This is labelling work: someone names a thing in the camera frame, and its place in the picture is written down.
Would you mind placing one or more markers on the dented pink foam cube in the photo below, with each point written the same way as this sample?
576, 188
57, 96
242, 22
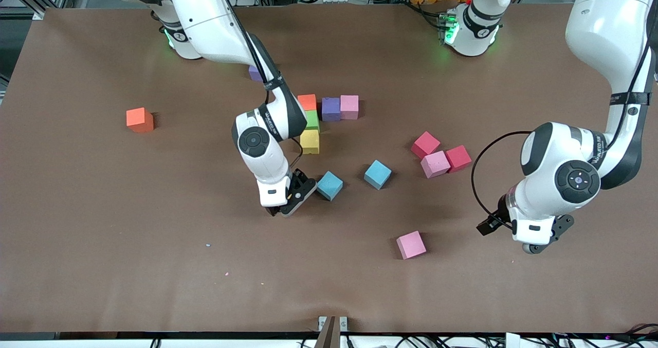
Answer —
435, 164

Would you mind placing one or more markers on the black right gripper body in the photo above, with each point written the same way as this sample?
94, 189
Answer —
297, 182

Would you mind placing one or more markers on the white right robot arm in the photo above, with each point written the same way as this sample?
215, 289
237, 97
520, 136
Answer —
205, 19

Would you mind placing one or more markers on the red foam cube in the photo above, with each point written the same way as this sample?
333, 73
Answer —
426, 144
459, 158

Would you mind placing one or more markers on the purple foam cube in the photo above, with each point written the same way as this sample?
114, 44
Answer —
331, 109
254, 74

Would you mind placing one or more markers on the metal mount bracket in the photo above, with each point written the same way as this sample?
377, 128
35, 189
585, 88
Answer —
329, 332

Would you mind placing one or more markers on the green foam cube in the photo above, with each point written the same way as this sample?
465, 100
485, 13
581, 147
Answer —
312, 120

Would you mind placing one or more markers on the paper table cover sheet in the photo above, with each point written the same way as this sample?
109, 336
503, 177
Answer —
103, 235

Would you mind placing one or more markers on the blue foam cube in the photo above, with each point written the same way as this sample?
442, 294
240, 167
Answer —
330, 185
378, 174

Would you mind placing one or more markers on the orange foam cube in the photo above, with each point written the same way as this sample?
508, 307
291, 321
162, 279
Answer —
140, 120
307, 102

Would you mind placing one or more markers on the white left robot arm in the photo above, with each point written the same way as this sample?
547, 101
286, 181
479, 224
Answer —
606, 19

